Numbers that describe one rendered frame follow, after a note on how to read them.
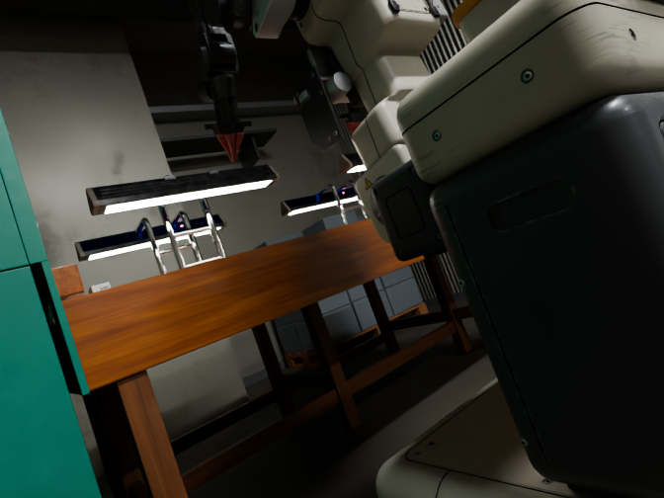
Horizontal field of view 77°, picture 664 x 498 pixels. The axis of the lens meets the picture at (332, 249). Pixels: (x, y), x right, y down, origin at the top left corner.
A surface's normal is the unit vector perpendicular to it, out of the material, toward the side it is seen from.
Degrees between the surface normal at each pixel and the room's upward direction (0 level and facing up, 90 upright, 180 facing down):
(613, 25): 90
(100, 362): 90
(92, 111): 90
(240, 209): 90
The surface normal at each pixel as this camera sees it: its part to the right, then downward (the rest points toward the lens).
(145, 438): 0.55, -0.26
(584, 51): -0.44, 0.09
